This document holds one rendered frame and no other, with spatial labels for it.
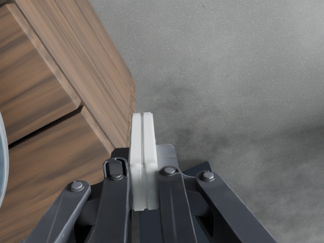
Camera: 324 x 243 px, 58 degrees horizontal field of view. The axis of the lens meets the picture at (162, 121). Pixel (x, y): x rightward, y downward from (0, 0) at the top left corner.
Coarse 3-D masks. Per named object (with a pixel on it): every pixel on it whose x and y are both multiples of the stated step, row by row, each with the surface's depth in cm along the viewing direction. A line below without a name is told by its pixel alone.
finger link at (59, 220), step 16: (64, 192) 13; (80, 192) 13; (64, 208) 12; (80, 208) 13; (48, 224) 12; (64, 224) 12; (32, 240) 11; (48, 240) 11; (64, 240) 11; (80, 240) 13
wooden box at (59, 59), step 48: (0, 0) 21; (48, 0) 30; (0, 48) 22; (48, 48) 24; (96, 48) 41; (0, 96) 24; (48, 96) 24; (96, 96) 30; (48, 144) 26; (96, 144) 26; (48, 192) 28; (0, 240) 30
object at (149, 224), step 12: (192, 168) 69; (204, 168) 67; (144, 216) 62; (156, 216) 60; (192, 216) 56; (144, 228) 59; (156, 228) 57; (144, 240) 56; (156, 240) 55; (204, 240) 50
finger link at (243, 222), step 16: (208, 176) 14; (208, 192) 13; (224, 192) 13; (224, 208) 12; (240, 208) 12; (208, 224) 14; (224, 224) 12; (240, 224) 11; (256, 224) 11; (208, 240) 14; (224, 240) 12; (240, 240) 10; (256, 240) 10; (272, 240) 10
